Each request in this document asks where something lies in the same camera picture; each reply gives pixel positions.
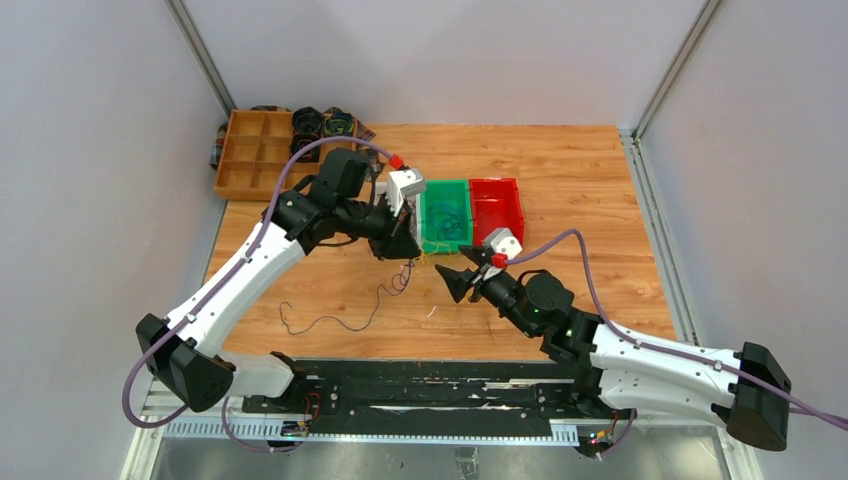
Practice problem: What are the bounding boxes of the plaid cloth under tray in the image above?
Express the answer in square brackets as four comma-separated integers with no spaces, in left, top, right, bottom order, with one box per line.
[210,105,375,192]

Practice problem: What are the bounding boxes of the rolled dark cloth top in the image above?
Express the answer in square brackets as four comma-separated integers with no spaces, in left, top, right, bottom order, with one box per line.
[291,106,325,136]

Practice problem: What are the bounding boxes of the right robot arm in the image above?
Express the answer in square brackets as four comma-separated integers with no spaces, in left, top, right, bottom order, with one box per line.
[435,247,792,452]

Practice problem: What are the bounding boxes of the rolled green cloth top right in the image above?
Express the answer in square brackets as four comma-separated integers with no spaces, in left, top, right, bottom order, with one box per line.
[323,110,356,138]

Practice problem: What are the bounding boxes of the rolled dark cloth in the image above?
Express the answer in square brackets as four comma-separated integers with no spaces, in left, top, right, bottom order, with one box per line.
[289,133,321,163]
[291,106,325,136]

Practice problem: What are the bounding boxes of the purple cable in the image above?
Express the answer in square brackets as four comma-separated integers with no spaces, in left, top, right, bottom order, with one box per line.
[506,229,848,460]
[122,136,404,455]

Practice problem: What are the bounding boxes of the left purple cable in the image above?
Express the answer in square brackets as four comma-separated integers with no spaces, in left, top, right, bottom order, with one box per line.
[122,136,404,455]

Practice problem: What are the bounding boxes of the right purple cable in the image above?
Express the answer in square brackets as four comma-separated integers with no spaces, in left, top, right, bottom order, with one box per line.
[506,229,848,460]

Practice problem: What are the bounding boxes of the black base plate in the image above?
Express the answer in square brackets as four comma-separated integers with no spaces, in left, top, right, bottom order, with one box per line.
[240,359,631,439]

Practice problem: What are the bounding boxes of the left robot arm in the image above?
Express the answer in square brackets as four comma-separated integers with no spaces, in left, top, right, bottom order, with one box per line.
[135,148,426,413]

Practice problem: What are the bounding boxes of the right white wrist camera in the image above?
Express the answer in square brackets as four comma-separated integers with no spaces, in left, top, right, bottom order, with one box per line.
[483,227,523,268]

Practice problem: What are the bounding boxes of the green plastic bin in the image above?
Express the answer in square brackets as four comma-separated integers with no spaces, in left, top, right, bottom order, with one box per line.
[418,179,473,254]

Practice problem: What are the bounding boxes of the red plastic bin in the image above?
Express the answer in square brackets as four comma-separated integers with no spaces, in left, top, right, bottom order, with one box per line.
[468,178,525,246]

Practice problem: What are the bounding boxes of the dark blue wire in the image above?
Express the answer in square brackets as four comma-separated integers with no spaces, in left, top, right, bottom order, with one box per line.
[278,259,417,338]

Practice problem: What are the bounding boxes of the rolled dark cloth middle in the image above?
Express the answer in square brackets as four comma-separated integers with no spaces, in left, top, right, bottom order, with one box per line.
[289,133,321,163]

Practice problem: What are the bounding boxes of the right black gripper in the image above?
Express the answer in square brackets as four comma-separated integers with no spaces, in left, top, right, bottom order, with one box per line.
[434,245,536,338]

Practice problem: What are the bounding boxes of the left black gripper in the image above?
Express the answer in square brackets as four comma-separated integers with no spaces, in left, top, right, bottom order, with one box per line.
[338,191,423,262]

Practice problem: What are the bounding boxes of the white plastic bin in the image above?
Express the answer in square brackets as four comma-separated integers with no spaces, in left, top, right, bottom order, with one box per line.
[366,182,421,260]

